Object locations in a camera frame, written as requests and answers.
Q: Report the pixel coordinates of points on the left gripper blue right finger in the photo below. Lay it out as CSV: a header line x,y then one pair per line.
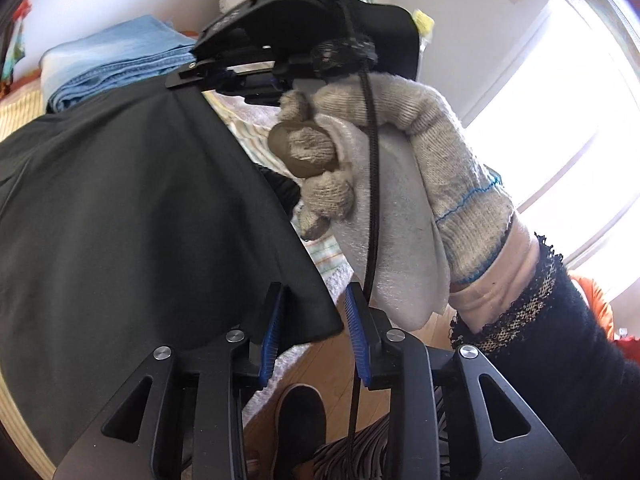
x,y
363,333

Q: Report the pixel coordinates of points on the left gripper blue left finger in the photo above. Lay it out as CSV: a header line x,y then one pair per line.
x,y
270,319

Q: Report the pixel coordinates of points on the dark green pants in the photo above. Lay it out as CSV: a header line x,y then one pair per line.
x,y
140,239

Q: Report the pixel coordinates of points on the right forearm dark sleeve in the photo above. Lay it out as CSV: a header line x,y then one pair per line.
x,y
525,314

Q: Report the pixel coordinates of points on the right hand white glove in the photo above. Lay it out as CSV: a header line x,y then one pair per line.
x,y
443,218

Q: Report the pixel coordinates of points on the black shoe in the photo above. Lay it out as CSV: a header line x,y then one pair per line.
x,y
300,432

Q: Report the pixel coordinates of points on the folded blue jeans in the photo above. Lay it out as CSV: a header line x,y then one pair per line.
x,y
128,52

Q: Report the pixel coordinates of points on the yellow striped bed sheet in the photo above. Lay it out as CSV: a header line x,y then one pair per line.
x,y
30,259

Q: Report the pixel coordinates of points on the orange floral cloth strip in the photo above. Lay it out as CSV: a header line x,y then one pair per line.
x,y
13,47

